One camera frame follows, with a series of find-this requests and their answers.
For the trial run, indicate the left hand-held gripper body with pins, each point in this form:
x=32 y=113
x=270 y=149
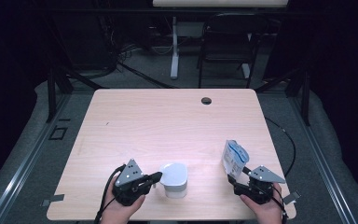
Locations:
x=129 y=189

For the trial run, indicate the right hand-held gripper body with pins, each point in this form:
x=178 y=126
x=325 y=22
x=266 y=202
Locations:
x=258 y=191

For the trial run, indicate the white pouch with blue print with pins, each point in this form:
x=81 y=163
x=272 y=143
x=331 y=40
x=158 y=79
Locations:
x=233 y=158

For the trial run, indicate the clear plastic measuring cup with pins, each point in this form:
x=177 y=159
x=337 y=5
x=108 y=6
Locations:
x=174 y=179

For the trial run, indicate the person's right hand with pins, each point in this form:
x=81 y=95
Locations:
x=268 y=214

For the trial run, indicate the person's left hand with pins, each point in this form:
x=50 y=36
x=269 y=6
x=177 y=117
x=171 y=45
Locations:
x=119 y=214

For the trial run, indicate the black metal stand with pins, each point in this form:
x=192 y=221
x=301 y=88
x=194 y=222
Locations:
x=305 y=99
x=51 y=93

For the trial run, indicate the black folding chair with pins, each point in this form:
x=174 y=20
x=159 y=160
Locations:
x=227 y=59

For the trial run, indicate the white desk leg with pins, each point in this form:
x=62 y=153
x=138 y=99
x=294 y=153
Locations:
x=175 y=56

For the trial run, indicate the aluminium floor rail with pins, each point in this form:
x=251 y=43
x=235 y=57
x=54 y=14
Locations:
x=28 y=161
x=320 y=161

